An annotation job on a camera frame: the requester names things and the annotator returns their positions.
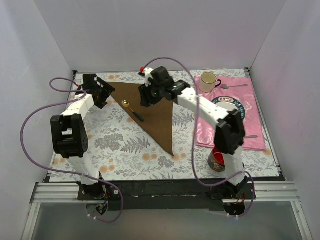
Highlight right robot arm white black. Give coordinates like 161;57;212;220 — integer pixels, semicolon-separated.
138;66;248;199

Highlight purple cable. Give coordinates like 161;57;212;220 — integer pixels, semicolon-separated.
20;77;125;223
141;57;256;218

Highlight white plate dark rim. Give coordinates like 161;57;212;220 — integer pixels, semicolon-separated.
211;96;246;120

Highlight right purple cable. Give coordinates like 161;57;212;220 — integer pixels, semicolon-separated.
141;57;256;218

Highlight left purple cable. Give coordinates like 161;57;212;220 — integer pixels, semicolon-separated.
20;77;125;223

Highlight red interior dark mug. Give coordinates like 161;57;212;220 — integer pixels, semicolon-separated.
207;147;226;172

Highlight brown cloth napkin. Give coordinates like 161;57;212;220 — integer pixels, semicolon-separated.
109;82;174;156

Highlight cream enamel mug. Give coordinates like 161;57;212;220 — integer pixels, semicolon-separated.
199;72;222;93

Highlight black base bar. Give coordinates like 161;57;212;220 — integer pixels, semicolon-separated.
77;178;257;211

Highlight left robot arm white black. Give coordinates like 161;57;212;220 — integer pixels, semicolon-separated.
50;74;115;200

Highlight silver spoon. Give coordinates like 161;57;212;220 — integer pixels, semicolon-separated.
220;84;248;90

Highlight gold spoon teal handle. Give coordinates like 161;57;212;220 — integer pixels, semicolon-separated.
121;100;144;122

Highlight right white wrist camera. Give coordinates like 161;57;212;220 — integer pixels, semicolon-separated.
138;67;154;87

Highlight silver fork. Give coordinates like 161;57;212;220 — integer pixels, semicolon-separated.
244;135;259;139

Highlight pink satin cloth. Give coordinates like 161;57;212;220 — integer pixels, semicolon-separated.
199;76;266;151

